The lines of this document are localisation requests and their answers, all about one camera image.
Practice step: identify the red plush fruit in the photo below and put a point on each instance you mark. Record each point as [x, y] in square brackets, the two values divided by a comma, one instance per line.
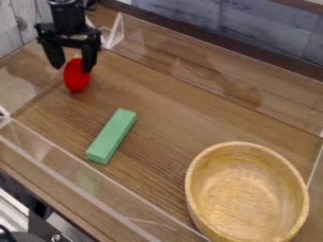
[76, 80]

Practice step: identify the clear acrylic corner bracket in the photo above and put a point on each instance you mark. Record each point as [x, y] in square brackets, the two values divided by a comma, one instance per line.
[112, 35]

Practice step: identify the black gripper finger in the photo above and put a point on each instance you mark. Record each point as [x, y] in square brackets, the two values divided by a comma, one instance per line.
[88, 57]
[53, 53]

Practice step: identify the black clamp bracket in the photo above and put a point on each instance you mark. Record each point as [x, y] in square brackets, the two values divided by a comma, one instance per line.
[44, 230]

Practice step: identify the wooden bowl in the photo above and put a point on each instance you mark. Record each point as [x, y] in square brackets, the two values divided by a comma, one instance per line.
[245, 194]

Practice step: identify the clear acrylic enclosure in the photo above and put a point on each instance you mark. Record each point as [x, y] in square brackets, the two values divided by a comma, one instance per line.
[197, 95]

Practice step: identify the green rectangular block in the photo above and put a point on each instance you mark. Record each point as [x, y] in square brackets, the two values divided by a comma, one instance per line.
[111, 136]

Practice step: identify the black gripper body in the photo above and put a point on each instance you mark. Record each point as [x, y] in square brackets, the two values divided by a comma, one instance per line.
[68, 31]

